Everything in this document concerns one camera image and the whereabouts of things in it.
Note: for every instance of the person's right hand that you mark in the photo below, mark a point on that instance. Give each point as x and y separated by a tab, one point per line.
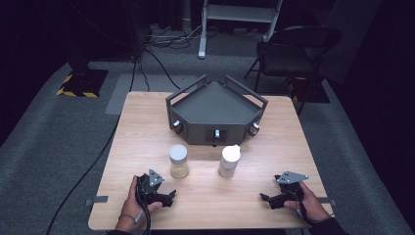
311	204

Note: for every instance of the black yellow striped base plate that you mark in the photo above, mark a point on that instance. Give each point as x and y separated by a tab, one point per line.
84	83
311	89

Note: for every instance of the yellow powder jar grey lid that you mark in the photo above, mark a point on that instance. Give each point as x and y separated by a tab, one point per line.
179	161

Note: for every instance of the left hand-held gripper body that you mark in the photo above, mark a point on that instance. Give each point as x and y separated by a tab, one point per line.
150	189

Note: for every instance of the person's left hand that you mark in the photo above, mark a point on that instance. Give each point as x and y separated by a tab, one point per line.
130	205

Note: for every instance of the grey tape strip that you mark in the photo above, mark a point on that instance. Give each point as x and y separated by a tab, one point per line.
328	201
97	200

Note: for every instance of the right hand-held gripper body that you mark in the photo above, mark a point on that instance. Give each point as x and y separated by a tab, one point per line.
288	187

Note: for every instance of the white metal stand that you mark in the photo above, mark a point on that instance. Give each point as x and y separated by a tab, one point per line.
239	13

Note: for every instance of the thin wrist band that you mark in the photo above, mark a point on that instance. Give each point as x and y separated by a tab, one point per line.
127	216

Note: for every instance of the black folding chair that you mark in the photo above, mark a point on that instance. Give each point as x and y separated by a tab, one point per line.
293	49

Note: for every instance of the white powder jar spout lid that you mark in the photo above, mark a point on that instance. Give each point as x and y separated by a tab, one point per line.
229	161

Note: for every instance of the grey corner rack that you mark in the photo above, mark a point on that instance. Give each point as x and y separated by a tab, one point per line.
213	107

